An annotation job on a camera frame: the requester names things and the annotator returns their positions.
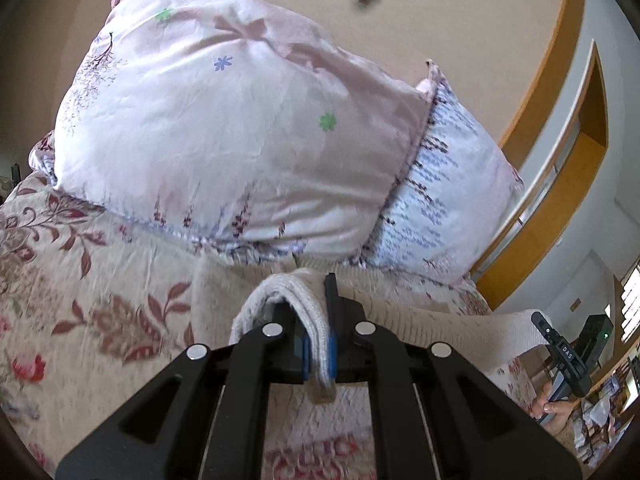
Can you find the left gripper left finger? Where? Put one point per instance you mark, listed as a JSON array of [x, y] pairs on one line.
[[203, 417]]

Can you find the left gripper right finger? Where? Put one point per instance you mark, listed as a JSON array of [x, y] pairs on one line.
[[434, 415]]

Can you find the beige cable-knit sweater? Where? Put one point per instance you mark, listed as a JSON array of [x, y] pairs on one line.
[[231, 296]]

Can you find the person's right hand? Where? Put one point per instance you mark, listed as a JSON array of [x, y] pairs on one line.
[[558, 412]]

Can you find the pink blue right pillow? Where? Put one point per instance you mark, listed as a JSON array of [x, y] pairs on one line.
[[446, 211]]

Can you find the wooden wardrobe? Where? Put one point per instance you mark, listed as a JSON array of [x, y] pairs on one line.
[[557, 142]]

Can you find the pink floral left pillow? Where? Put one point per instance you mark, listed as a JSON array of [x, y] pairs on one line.
[[234, 122]]

